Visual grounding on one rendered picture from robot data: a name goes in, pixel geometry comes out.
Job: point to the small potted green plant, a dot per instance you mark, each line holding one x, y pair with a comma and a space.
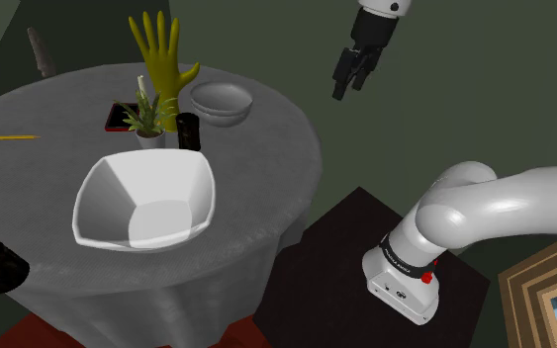
148, 118

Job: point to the black cylinder cup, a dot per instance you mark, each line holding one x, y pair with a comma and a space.
189, 131

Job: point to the grey round bowl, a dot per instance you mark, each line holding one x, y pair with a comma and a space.
220, 103

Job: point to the wooden framed wall picture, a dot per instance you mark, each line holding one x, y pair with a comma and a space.
548, 294

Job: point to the round grey clothed table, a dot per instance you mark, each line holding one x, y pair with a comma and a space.
258, 159

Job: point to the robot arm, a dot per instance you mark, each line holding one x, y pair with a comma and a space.
500, 202

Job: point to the large white square bowl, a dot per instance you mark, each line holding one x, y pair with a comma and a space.
148, 202

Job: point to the yellow hand figure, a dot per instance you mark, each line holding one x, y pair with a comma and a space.
162, 62

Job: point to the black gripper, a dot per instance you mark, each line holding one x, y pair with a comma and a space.
372, 31

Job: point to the yellow pencil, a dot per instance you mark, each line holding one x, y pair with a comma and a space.
5, 138

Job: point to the dark robot stand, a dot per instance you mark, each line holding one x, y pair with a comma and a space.
326, 279

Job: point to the red framed black tablet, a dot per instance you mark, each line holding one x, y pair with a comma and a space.
115, 118

